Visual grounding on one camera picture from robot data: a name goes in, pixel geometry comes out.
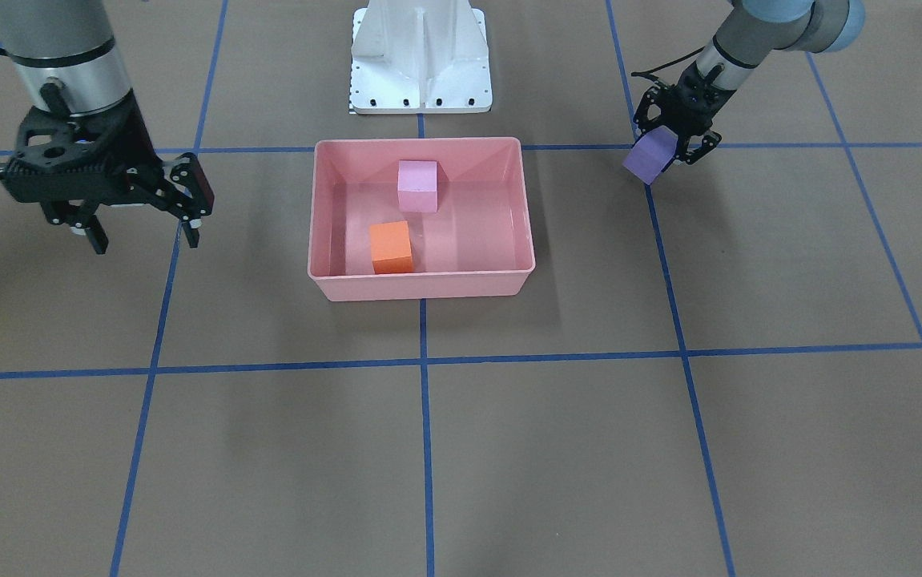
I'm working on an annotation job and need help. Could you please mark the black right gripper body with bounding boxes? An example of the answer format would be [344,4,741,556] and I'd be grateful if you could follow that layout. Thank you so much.
[0,89,181,228]

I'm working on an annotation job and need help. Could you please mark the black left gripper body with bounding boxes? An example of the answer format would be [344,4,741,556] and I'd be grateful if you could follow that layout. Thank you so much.
[633,66,724,135]

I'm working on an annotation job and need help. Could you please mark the purple block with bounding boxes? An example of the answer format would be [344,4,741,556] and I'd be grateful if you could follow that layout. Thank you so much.
[622,127,678,185]

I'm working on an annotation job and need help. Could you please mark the orange block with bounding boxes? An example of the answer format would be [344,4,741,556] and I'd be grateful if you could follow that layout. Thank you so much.
[368,220,414,275]

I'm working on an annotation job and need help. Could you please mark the pink block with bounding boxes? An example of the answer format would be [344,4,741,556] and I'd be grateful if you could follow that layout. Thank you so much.
[396,159,439,213]

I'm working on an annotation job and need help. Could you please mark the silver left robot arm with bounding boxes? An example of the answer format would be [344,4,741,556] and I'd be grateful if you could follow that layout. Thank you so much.
[624,1,866,184]

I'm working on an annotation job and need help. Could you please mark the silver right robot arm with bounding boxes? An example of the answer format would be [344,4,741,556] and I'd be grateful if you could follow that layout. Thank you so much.
[0,1,215,253]

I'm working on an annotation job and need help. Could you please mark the pink plastic bin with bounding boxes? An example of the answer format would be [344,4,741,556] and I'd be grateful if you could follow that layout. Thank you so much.
[308,136,535,301]

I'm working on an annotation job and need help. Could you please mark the white camera post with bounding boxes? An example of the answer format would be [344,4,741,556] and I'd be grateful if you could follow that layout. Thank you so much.
[348,1,493,115]

